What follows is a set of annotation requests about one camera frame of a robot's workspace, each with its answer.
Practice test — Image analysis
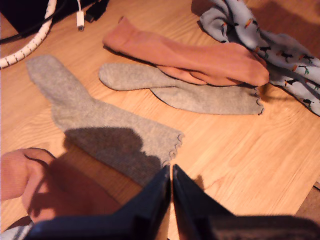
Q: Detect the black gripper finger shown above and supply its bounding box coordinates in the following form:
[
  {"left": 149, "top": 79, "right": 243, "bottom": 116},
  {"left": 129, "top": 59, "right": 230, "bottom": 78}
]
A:
[
  {"left": 113, "top": 165, "right": 172, "bottom": 240},
  {"left": 172, "top": 164, "right": 235, "bottom": 240}
]

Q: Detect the grey frilled cuff sock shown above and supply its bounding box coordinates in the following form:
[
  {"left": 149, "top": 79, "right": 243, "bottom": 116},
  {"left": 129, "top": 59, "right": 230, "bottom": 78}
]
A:
[
  {"left": 25, "top": 54, "right": 185, "bottom": 188},
  {"left": 98, "top": 62, "right": 265, "bottom": 116}
]

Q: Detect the salmon pink ankle sock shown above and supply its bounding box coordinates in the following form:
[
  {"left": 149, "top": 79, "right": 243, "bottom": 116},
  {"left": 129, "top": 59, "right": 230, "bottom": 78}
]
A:
[
  {"left": 0, "top": 147, "right": 124, "bottom": 224},
  {"left": 102, "top": 16, "right": 270, "bottom": 87}
]

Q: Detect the white ribbed sock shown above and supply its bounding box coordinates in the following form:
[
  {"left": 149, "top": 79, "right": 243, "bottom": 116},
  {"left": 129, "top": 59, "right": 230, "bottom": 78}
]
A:
[{"left": 0, "top": 221, "right": 34, "bottom": 240}]

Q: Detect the black fabric pouch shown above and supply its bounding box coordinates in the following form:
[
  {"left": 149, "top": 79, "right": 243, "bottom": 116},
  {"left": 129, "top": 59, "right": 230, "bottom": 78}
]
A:
[{"left": 0, "top": 0, "right": 78, "bottom": 35}]

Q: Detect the white braided cable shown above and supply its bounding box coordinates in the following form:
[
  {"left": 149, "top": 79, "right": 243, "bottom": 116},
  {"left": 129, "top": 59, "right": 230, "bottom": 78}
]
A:
[{"left": 0, "top": 0, "right": 86, "bottom": 70}]

